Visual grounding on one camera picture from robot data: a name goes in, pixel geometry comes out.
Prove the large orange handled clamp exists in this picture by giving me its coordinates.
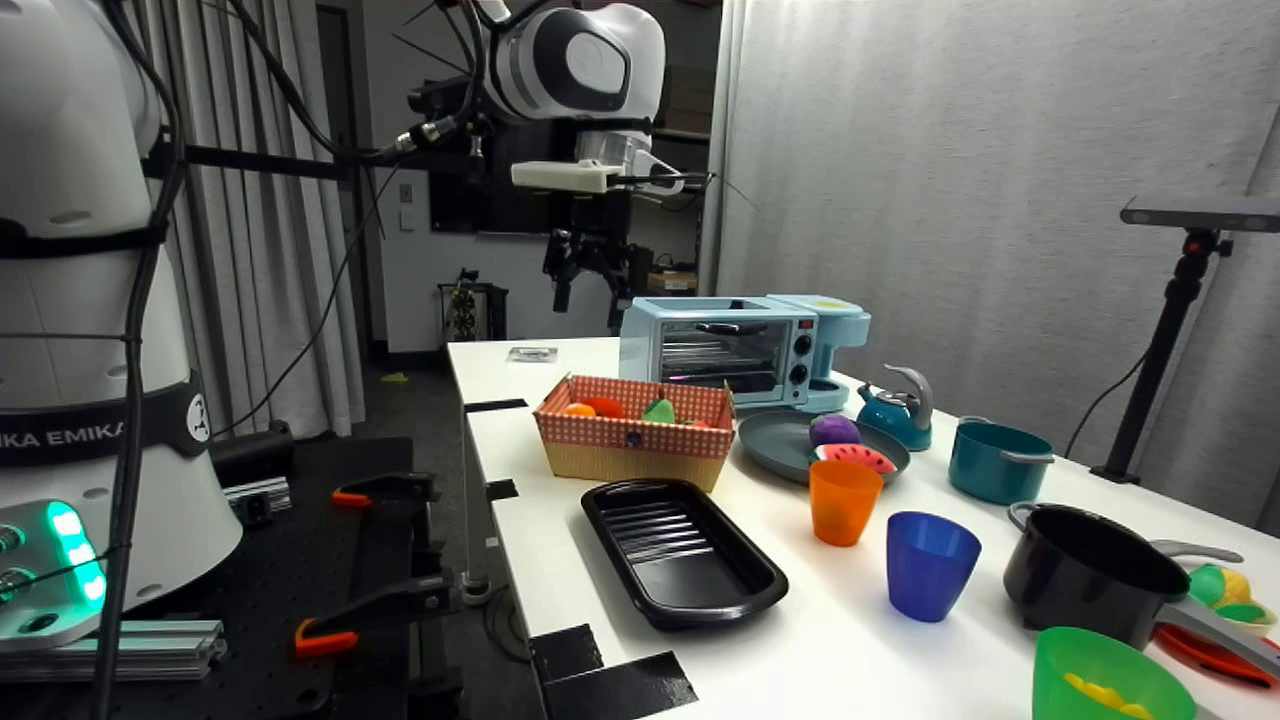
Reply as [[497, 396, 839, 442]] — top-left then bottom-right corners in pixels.
[[289, 572, 452, 666]]

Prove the black pot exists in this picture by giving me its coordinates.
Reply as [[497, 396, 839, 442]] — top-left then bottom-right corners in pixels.
[[1000, 499, 1195, 654]]

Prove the teal toy kettle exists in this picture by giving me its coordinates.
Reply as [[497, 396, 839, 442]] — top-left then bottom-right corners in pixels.
[[854, 359, 939, 456]]

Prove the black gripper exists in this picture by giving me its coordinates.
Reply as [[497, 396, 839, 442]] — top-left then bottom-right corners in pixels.
[[541, 194, 659, 332]]

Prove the toy watermelon slice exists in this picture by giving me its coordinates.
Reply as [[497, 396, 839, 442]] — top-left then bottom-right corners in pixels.
[[812, 442, 899, 484]]

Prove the teal pot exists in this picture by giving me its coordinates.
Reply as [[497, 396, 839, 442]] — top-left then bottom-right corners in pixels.
[[946, 415, 1056, 507]]

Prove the aluminium rail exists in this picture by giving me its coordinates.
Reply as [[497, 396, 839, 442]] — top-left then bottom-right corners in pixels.
[[0, 616, 234, 689]]

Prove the small orange handled clamp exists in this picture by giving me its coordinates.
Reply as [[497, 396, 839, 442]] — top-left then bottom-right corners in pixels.
[[328, 474, 441, 519]]

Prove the green plastic bowl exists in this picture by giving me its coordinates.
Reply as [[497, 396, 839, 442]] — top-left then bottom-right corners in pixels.
[[1033, 624, 1201, 720]]

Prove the orange plastic cup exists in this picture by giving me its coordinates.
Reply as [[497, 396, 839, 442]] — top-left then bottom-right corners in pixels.
[[805, 456, 887, 551]]

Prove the cardboard box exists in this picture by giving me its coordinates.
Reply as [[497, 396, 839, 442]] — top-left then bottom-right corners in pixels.
[[659, 65, 715, 137]]

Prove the large black tape patch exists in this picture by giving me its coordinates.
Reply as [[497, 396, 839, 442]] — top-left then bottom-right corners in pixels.
[[530, 619, 699, 720]]

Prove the yellow toy food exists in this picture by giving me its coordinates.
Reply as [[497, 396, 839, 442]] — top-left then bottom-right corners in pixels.
[[1062, 673, 1156, 720]]

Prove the purple toy fruit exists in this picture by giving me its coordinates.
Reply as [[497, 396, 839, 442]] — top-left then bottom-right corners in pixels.
[[810, 411, 865, 450]]

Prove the grey plate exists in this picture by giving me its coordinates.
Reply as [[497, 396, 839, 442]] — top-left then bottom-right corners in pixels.
[[735, 407, 915, 488]]

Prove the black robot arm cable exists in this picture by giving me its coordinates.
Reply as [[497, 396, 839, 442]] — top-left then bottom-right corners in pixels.
[[83, 0, 492, 720]]

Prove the white curtain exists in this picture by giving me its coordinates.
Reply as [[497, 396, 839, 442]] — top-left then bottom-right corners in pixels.
[[699, 0, 1280, 528]]

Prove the green toy piece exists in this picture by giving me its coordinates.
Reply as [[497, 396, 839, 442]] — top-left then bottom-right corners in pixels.
[[1189, 560, 1231, 612]]

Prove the grey utensil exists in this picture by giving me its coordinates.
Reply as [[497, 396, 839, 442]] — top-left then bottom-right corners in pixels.
[[1156, 601, 1280, 677]]

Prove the red plate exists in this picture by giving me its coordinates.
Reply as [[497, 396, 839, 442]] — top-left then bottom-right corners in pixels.
[[1151, 619, 1280, 694]]

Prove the red checked basket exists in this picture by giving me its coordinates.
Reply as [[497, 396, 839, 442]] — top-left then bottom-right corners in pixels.
[[533, 374, 740, 488]]

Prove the black workbench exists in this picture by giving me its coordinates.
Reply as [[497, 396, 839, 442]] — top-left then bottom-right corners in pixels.
[[195, 423, 473, 720]]

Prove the black camera on tripod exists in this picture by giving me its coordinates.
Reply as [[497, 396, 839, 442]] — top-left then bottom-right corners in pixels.
[[1091, 197, 1280, 488]]

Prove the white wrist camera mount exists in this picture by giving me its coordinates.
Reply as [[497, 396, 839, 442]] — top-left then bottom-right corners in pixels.
[[510, 124, 688, 200]]

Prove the light blue toy oven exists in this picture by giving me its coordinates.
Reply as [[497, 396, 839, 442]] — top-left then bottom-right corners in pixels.
[[615, 293, 875, 419]]

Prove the black rectangular tray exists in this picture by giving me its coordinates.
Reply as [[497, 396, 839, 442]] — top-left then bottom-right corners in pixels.
[[578, 477, 792, 636]]

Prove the grey curtain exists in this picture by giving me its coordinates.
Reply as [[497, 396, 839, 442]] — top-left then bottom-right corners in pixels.
[[102, 0, 371, 446]]

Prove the blue plastic cup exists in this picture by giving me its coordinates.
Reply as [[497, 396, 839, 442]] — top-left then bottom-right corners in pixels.
[[884, 507, 983, 628]]

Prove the black floor equipment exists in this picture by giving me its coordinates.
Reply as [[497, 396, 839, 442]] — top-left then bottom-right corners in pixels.
[[431, 267, 512, 345]]

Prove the black monitor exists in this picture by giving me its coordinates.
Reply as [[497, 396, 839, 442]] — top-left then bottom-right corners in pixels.
[[423, 95, 613, 244]]

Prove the black camera on stand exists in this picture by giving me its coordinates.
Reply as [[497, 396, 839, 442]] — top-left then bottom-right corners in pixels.
[[405, 74, 492, 152]]

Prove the black frame bar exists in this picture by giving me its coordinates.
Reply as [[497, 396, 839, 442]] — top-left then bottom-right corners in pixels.
[[168, 140, 431, 185]]

